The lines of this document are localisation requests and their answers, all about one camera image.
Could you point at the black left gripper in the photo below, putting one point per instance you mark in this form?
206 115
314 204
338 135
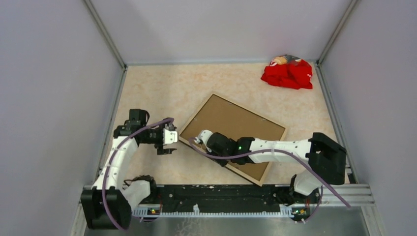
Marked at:
160 149

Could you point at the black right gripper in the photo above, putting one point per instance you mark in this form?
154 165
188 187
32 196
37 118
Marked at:
222 162

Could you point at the wooden picture frame with glass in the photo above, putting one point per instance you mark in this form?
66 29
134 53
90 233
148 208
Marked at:
220 114

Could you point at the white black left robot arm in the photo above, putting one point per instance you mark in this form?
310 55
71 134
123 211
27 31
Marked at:
107 205

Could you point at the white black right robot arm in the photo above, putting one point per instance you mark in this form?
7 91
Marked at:
323 158

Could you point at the red crumpled cloth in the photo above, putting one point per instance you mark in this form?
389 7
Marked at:
288 71

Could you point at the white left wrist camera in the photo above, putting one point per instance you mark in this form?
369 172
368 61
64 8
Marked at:
169 137

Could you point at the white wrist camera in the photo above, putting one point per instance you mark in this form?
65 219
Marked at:
169 137
203 137

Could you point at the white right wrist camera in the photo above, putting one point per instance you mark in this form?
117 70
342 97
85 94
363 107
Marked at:
203 137

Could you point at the aluminium front rail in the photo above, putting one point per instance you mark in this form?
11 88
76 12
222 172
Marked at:
357 195

